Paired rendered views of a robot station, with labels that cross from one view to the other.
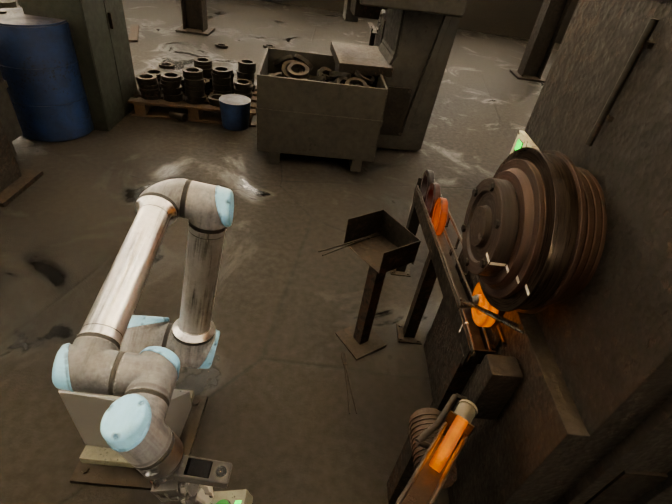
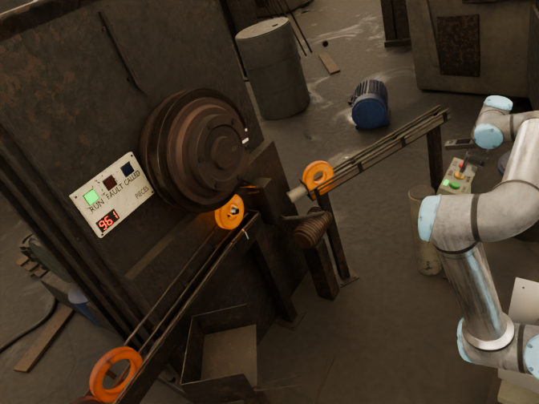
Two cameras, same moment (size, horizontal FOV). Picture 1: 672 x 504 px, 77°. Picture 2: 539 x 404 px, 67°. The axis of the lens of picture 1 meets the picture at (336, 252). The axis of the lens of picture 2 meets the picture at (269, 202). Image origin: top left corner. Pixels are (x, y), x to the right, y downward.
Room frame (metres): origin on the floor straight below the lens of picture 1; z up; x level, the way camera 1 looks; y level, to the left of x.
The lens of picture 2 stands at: (1.86, 0.71, 1.76)
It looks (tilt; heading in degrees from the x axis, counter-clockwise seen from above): 34 degrees down; 230
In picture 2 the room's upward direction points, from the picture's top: 21 degrees counter-clockwise
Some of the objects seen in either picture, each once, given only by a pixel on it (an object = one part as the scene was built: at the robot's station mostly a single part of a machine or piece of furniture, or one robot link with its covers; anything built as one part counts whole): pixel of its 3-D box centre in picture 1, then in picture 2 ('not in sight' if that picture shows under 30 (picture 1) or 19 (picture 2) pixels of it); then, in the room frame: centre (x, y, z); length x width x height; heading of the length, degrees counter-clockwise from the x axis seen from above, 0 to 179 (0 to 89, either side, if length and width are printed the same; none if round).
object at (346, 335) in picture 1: (369, 288); (250, 398); (1.52, -0.19, 0.36); 0.26 x 0.20 x 0.72; 39
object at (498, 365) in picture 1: (491, 388); (266, 201); (0.82, -0.54, 0.68); 0.11 x 0.08 x 0.24; 94
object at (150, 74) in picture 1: (200, 85); not in sight; (4.31, 1.64, 0.22); 1.20 x 0.81 x 0.44; 99
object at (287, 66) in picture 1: (319, 107); not in sight; (3.75, 0.35, 0.39); 1.03 x 0.83 x 0.79; 98
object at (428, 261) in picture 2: not in sight; (425, 232); (0.37, 0.02, 0.26); 0.12 x 0.12 x 0.52
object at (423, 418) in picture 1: (416, 474); (322, 255); (0.71, -0.40, 0.27); 0.22 x 0.13 x 0.53; 4
